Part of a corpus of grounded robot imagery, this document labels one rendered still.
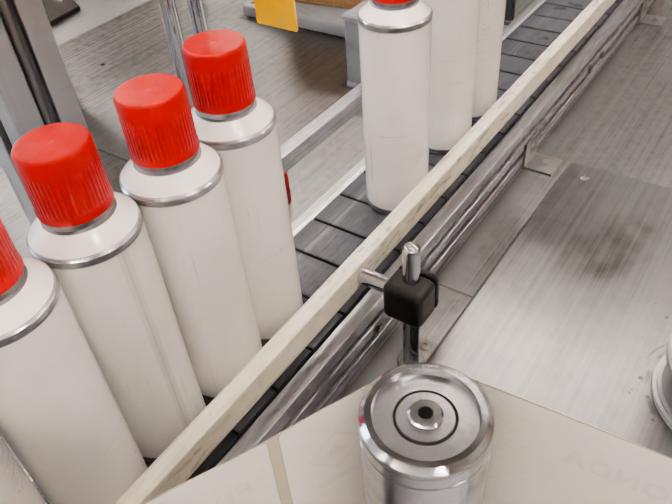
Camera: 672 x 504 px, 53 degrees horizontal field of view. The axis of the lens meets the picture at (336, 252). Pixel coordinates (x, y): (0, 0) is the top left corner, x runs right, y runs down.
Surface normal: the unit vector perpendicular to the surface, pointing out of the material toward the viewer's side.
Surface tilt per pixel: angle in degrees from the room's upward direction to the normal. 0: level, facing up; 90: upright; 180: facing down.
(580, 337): 0
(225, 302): 90
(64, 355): 90
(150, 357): 90
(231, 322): 90
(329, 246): 0
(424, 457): 0
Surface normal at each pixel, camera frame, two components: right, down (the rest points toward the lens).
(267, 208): 0.60, 0.50
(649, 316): -0.07, -0.75
